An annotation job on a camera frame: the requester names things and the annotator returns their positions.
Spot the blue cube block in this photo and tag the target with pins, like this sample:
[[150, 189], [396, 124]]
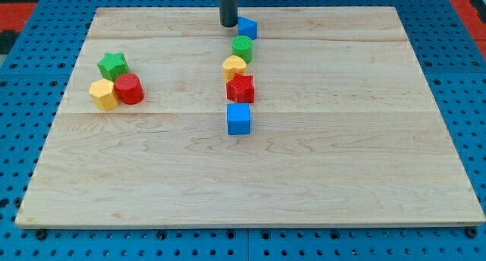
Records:
[[238, 116]]

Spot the yellow hexagon block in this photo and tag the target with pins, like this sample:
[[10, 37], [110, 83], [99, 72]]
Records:
[[104, 95]]

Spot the red star block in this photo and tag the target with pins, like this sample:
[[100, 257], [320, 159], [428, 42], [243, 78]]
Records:
[[241, 89]]

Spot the yellow heart block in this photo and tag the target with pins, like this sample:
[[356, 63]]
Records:
[[232, 65]]

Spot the green cylinder block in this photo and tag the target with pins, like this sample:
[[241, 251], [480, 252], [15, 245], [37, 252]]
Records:
[[242, 47]]

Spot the blue triangular block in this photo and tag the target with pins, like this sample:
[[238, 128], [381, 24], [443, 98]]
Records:
[[247, 27]]

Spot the wooden board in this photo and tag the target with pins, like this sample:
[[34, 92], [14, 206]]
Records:
[[345, 132]]

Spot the red cylinder block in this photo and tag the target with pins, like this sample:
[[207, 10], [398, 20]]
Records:
[[129, 88]]

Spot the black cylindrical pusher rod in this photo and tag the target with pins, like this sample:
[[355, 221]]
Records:
[[228, 12]]

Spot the green star block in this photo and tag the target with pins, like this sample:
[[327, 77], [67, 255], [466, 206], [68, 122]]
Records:
[[113, 65]]

